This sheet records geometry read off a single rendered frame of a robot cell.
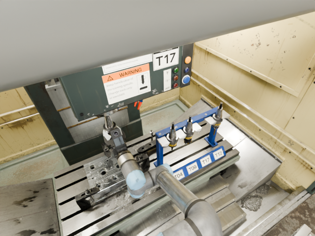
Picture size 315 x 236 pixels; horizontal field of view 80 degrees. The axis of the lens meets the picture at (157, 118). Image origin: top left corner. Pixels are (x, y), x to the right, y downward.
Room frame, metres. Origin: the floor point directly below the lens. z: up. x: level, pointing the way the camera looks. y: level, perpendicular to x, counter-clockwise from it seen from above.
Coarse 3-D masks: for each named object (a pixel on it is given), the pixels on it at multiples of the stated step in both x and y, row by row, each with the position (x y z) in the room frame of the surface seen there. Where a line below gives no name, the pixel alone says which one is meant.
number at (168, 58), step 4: (168, 52) 0.60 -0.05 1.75; (172, 52) 0.61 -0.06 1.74; (176, 52) 0.62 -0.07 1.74; (164, 56) 0.60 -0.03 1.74; (168, 56) 0.60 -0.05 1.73; (172, 56) 0.61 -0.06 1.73; (176, 56) 0.62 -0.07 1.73; (164, 60) 0.60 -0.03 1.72; (168, 60) 0.60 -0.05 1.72; (172, 60) 0.61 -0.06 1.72; (176, 60) 0.62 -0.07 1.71; (164, 64) 0.59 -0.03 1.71; (168, 64) 0.60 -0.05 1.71
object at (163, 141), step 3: (159, 138) 0.71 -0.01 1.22; (162, 138) 0.70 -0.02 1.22; (165, 138) 0.70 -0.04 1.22; (159, 141) 0.68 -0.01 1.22; (162, 141) 0.68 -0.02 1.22; (165, 141) 0.68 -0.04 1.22; (168, 141) 0.68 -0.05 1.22; (162, 144) 0.66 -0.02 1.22; (165, 144) 0.66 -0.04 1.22; (168, 144) 0.66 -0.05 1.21
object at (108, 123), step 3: (105, 117) 0.68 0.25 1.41; (108, 117) 0.69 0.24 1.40; (105, 120) 0.68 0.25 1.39; (108, 120) 0.68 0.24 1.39; (111, 120) 0.69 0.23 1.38; (105, 123) 0.68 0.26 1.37; (108, 123) 0.68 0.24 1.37; (111, 123) 0.68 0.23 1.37; (105, 126) 0.68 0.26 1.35; (108, 126) 0.68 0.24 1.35; (111, 126) 0.68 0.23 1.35
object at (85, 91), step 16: (144, 64) 0.56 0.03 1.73; (176, 64) 0.62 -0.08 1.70; (64, 80) 0.45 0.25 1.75; (80, 80) 0.47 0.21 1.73; (96, 80) 0.49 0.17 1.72; (160, 80) 0.59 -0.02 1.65; (80, 96) 0.47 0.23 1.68; (96, 96) 0.49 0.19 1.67; (144, 96) 0.56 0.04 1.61; (80, 112) 0.46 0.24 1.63; (96, 112) 0.48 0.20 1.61
